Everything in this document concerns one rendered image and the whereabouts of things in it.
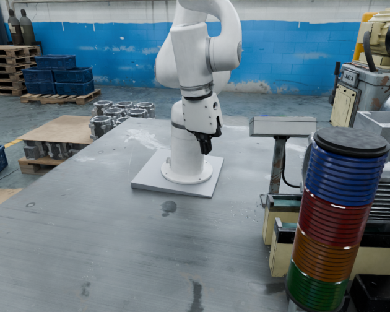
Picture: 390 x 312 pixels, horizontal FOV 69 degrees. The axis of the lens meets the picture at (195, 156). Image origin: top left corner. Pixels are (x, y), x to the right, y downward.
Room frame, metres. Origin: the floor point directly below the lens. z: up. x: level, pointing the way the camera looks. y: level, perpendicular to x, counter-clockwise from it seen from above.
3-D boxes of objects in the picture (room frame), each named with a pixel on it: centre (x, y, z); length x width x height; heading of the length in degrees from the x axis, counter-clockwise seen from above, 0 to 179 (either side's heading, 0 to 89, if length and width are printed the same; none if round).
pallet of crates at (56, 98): (5.45, 2.54, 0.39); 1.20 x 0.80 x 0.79; 85
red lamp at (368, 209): (0.23, -0.14, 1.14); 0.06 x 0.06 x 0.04
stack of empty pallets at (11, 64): (6.20, 3.97, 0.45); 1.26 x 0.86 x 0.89; 77
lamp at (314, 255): (0.23, -0.14, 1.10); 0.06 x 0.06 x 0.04
